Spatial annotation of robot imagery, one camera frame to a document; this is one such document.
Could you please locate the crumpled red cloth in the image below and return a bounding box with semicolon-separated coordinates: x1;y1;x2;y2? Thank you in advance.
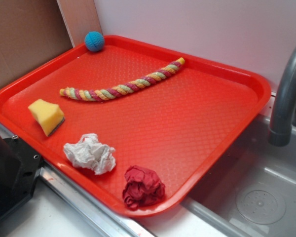
122;165;165;210

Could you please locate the grey plastic sink basin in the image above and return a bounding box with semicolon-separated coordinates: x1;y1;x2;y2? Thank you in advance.
181;92;296;237

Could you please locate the multicolour twisted rope toy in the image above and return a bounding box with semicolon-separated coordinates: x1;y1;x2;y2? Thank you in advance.
59;57;185;102

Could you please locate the red plastic tray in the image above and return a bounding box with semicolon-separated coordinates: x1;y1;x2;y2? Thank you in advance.
0;36;271;217

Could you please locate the brown cardboard panel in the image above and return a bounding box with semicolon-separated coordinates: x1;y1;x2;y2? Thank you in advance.
0;0;102;89

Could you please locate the grey plastic faucet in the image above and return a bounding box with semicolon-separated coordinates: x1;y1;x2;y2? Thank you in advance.
268;47;296;147

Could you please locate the yellow sponge with scouring pad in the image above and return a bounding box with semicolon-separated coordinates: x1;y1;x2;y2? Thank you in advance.
28;99;65;137

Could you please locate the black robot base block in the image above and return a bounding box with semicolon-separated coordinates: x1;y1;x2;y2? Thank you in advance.
0;136;42;221

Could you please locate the blue rubber ball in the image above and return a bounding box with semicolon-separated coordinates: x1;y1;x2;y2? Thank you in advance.
84;31;105;52

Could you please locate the crumpled white paper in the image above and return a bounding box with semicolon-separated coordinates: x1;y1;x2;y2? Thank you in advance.
63;133;116;175

